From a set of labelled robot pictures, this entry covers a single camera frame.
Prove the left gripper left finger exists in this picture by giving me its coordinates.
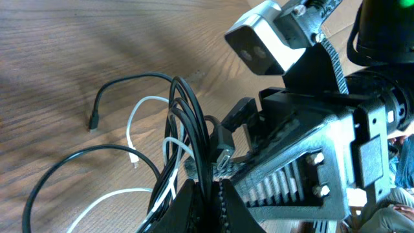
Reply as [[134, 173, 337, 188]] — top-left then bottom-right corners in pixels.
[[146, 179, 204, 233]]

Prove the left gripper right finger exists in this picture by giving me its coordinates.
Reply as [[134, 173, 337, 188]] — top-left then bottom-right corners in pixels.
[[218, 179, 265, 233]]

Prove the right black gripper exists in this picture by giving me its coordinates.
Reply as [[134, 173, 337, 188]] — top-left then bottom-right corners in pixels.
[[231, 88, 385, 221]]

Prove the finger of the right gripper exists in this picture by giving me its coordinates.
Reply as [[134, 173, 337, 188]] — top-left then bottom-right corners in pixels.
[[221, 97, 262, 136]]

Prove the white usb cable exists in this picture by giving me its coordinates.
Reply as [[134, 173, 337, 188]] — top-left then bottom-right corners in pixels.
[[66, 95, 195, 233]]

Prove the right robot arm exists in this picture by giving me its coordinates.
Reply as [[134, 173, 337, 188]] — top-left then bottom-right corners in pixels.
[[224, 1, 413, 221]]

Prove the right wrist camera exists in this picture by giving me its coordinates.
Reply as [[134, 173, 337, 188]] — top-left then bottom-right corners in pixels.
[[224, 1, 305, 76]]

